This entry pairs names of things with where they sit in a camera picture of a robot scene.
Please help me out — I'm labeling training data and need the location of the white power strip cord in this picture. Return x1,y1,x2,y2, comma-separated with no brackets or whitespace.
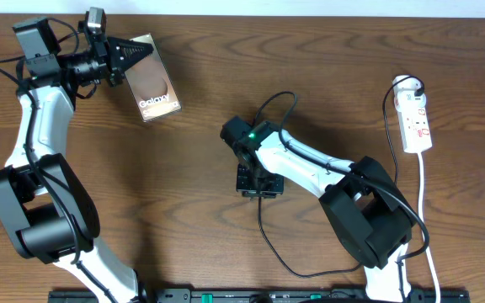
416,151,442,303

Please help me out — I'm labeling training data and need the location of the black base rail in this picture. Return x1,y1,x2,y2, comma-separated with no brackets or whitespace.
47,288,471,303

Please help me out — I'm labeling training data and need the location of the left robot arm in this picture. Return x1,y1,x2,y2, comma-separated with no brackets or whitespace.
0,8,157,302

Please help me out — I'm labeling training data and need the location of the black charger cable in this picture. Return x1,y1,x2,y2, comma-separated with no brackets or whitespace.
257,75,426,279

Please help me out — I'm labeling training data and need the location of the white power strip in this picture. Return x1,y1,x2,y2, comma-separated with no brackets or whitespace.
392,75,433,154

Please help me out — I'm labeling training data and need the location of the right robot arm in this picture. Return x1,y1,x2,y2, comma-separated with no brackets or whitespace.
220,116,423,302

